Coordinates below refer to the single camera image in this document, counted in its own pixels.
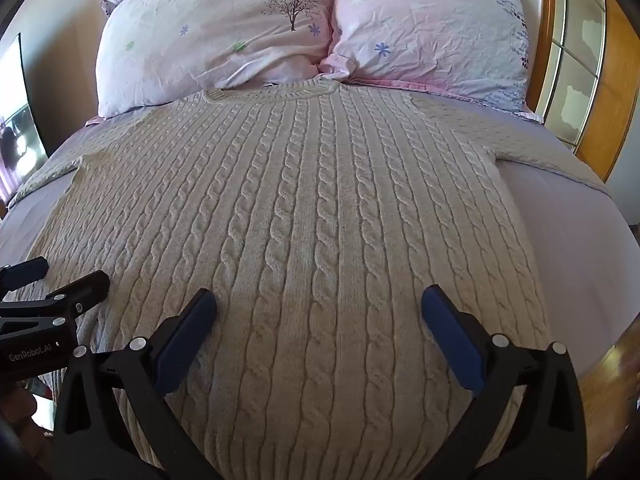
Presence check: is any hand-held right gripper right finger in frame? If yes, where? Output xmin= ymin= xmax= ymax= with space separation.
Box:
xmin=419 ymin=285 xmax=589 ymax=480

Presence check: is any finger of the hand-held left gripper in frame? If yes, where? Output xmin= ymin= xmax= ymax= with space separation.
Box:
xmin=0 ymin=270 xmax=111 ymax=333
xmin=0 ymin=257 xmax=49 ymax=295

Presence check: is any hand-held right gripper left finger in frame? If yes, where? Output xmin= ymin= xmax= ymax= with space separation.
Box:
xmin=51 ymin=288 xmax=224 ymax=480

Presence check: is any cream cable-knit sweater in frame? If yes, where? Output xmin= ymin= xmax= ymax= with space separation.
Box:
xmin=12 ymin=80 xmax=612 ymax=480

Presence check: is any framed picture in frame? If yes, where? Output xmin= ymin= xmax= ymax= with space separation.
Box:
xmin=0 ymin=32 xmax=49 ymax=201

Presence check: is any pink pillow with tree print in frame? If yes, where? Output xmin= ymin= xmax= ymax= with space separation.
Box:
xmin=95 ymin=0 xmax=337 ymax=120

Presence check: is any wooden headboard with glass panels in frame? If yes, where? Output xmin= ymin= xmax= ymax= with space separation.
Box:
xmin=525 ymin=0 xmax=640 ymax=186

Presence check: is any pink pillow with flower print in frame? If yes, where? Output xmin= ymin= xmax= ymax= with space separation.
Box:
xmin=318 ymin=0 xmax=545 ymax=123

